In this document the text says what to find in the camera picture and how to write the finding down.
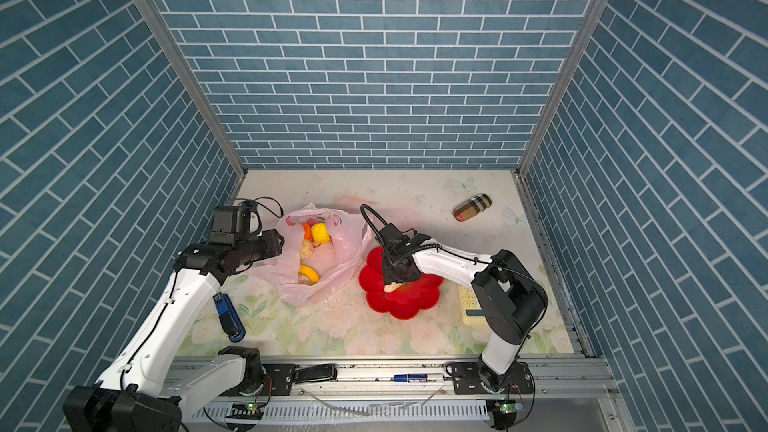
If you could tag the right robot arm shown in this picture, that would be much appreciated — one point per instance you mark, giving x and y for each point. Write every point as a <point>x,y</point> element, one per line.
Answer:
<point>511,301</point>

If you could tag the yellow fake banana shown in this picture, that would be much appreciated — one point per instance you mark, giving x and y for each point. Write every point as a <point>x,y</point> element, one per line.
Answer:
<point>307,275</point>

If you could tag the aluminium right corner post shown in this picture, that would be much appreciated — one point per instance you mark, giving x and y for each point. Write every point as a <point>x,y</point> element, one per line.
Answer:
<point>566,73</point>

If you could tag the aluminium front rail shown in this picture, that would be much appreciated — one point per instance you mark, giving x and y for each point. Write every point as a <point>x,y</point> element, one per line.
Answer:
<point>545,394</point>

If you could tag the blue pen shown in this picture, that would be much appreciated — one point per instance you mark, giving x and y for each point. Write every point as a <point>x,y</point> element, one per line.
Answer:
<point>411,378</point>

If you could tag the yellow calculator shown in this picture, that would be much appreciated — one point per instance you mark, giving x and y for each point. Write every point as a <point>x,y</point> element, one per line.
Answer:
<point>471,312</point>

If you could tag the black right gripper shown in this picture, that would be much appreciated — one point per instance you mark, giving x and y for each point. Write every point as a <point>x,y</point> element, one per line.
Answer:
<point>389,276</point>

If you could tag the pink plastic bag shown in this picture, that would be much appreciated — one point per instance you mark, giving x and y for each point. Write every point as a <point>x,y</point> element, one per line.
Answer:
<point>336,262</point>

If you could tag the red flower-shaped bowl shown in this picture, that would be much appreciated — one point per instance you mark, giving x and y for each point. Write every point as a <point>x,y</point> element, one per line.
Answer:
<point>404,303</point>

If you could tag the yellow fake lemon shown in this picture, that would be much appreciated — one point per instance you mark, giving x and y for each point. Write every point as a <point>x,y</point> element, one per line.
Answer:
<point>319,233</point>

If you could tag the beige fake potato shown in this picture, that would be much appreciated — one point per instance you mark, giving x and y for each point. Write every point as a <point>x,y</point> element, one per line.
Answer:
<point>392,287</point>

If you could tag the blue stapler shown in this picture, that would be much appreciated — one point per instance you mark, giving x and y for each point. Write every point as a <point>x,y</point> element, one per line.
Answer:
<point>228,317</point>

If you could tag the aluminium left corner post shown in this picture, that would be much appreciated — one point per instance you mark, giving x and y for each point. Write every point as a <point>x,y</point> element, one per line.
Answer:
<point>151,14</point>

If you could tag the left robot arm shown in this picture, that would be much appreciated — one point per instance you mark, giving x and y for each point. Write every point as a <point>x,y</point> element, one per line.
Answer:
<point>130,394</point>

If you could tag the orange fake fruit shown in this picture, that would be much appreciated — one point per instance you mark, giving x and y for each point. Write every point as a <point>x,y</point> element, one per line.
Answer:
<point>307,231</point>

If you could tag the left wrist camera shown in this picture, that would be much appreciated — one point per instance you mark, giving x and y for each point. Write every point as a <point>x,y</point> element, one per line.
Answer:
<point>232,224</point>

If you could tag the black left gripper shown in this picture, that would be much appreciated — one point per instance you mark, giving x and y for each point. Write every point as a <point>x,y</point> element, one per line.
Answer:
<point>273,243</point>

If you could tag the plaid glasses case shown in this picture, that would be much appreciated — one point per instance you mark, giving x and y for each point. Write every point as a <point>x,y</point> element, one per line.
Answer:
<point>471,207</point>

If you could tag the aluminium corner post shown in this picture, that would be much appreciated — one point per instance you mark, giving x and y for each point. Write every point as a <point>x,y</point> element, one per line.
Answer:
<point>566,73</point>
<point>151,14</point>

